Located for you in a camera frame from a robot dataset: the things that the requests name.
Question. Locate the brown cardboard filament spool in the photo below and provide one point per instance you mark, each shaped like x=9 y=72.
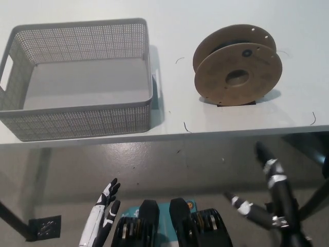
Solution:
x=223 y=69

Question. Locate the grey perforated plastic basket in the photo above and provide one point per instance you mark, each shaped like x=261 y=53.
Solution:
x=84 y=77

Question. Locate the black tape patch on table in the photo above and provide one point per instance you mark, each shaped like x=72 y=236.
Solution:
x=250 y=103

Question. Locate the small filament scrap on floor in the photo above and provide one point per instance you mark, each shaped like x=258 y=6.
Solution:
x=178 y=151

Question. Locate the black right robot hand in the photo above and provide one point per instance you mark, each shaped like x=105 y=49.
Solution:
x=281 y=195

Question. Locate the black table leg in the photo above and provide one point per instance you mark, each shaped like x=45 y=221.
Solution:
x=13 y=216
x=314 y=199

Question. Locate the thin black filament scrap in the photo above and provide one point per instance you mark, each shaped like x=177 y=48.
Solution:
x=285 y=52
x=314 y=119
x=186 y=127
x=179 y=59

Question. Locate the white and black left hand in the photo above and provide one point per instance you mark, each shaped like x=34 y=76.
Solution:
x=93 y=221

